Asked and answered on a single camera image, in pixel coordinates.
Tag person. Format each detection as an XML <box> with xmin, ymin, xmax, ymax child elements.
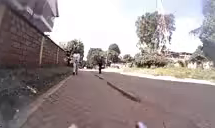
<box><xmin>96</xmin><ymin>55</ymin><xmax>106</xmax><ymax>75</ymax></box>
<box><xmin>71</xmin><ymin>52</ymin><xmax>82</xmax><ymax>76</ymax></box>

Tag kerb between path and road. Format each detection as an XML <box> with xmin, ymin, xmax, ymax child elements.
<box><xmin>93</xmin><ymin>72</ymin><xmax>142</xmax><ymax>104</ymax></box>

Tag red brick path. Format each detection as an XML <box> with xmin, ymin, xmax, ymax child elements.
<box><xmin>19</xmin><ymin>70</ymin><xmax>169</xmax><ymax>128</ymax></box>

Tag green bushes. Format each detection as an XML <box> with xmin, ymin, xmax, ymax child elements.
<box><xmin>132</xmin><ymin>51</ymin><xmax>170</xmax><ymax>69</ymax></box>

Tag tall sparse tree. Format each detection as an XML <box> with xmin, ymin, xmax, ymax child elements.
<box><xmin>134</xmin><ymin>11</ymin><xmax>177</xmax><ymax>55</ymax></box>

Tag pale road edge strip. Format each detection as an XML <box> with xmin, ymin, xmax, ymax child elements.
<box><xmin>79</xmin><ymin>67</ymin><xmax>215</xmax><ymax>88</ymax></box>

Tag grass strip beyond road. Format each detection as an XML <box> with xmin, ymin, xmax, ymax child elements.
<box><xmin>121</xmin><ymin>65</ymin><xmax>215</xmax><ymax>84</ymax></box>

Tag grey asphalt road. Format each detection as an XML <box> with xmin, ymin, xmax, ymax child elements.
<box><xmin>94</xmin><ymin>70</ymin><xmax>215</xmax><ymax>128</ymax></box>

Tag low building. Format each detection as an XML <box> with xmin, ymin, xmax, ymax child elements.
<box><xmin>167</xmin><ymin>50</ymin><xmax>211</xmax><ymax>70</ymax></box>

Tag pale kerb edging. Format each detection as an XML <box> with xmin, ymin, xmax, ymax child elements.
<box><xmin>8</xmin><ymin>73</ymin><xmax>74</xmax><ymax>128</ymax></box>

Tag building with balconies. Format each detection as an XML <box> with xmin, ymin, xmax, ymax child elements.
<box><xmin>8</xmin><ymin>0</ymin><xmax>60</xmax><ymax>34</ymax></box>

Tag weedy earth verge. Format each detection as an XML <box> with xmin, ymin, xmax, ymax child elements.
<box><xmin>0</xmin><ymin>64</ymin><xmax>74</xmax><ymax>128</ymax></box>

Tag large dark tree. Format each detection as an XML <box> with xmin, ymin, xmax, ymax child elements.
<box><xmin>189</xmin><ymin>0</ymin><xmax>215</xmax><ymax>67</ymax></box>

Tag brown brick wall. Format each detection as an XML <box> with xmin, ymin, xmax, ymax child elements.
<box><xmin>0</xmin><ymin>3</ymin><xmax>68</xmax><ymax>69</ymax></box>

